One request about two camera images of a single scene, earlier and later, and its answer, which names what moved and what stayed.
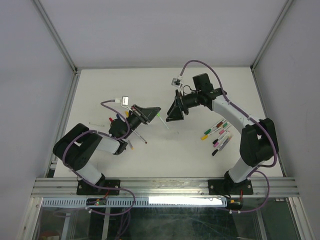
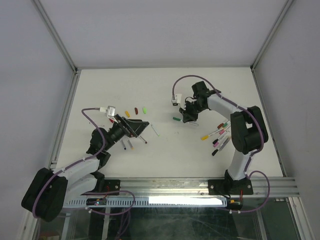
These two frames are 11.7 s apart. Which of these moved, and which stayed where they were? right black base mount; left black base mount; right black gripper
Moved: right black gripper
Stayed: right black base mount; left black base mount
